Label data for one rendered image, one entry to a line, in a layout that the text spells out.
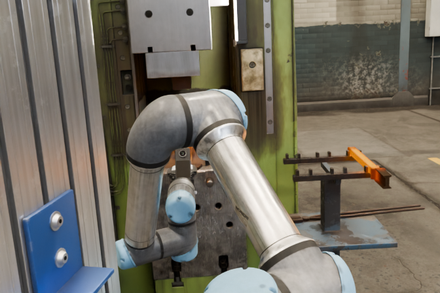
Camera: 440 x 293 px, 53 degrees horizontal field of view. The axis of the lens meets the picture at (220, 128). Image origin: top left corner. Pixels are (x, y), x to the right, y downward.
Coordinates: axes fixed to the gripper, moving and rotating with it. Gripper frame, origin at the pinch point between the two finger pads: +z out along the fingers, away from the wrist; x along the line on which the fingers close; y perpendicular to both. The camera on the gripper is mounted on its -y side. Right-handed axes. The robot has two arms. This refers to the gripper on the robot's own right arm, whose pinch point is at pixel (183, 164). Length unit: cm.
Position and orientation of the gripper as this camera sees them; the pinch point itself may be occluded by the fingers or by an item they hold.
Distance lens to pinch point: 147.4
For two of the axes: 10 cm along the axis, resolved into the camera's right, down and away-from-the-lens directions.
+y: 0.5, 9.8, 2.0
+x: 10.0, -0.7, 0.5
